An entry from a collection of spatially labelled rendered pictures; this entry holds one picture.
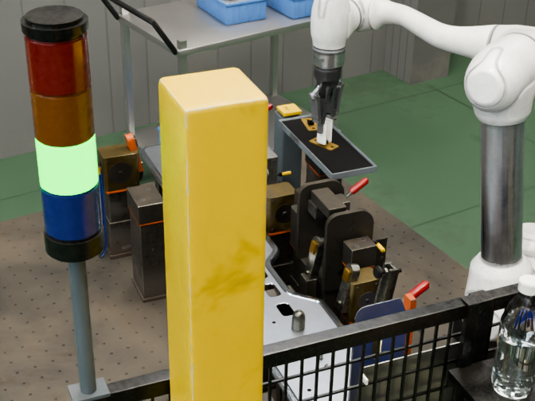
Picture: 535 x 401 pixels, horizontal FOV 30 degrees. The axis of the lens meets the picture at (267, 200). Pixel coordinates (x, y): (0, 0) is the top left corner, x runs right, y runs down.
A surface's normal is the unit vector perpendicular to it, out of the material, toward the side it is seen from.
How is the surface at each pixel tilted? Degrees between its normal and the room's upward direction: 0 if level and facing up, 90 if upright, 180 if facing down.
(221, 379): 90
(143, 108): 90
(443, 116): 0
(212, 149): 90
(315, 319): 0
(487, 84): 85
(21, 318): 0
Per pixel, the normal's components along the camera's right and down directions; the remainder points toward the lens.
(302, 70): 0.52, 0.44
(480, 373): 0.02, -0.87
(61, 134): 0.10, 0.50
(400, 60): -0.85, 0.25
